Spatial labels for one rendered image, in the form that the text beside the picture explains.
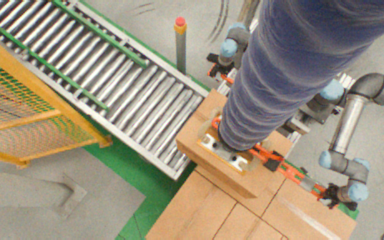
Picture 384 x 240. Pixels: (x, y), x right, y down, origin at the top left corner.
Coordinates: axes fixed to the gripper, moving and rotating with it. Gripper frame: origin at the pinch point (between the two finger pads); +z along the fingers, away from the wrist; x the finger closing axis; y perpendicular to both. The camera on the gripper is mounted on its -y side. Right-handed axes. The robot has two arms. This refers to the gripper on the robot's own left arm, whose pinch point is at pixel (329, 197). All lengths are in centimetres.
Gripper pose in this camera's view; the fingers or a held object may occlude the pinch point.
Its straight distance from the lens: 188.3
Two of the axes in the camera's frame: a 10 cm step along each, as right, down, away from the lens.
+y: -8.2, -5.6, 1.3
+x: -5.7, 7.9, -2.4
